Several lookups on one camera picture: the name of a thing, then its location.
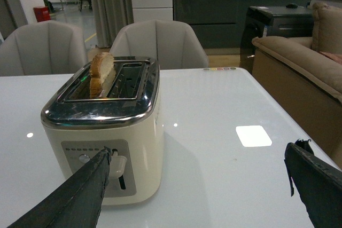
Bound brown sofa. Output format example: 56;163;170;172
252;2;341;167

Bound grey curtain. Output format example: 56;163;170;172
91;0;134;48

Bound dark kitchen counter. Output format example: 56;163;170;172
173;0;308;49

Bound grey chair right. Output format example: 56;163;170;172
110;20;209;69

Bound red bin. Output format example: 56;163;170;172
33;6;51;22

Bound black cabinet appliance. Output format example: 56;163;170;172
240;6;314;73

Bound cream two-slot toaster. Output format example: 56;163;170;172
41;56;164;205

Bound toasted bread slice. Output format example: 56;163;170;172
89;52;116;99

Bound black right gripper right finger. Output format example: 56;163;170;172
284;139;341;227

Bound grey chair left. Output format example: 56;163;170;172
1;20;88;76

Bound black computer mouse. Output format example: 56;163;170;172
286;3;298;9

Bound grey chair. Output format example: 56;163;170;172
110;20;209;69
1;20;88;76

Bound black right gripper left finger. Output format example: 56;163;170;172
9;147;112;227

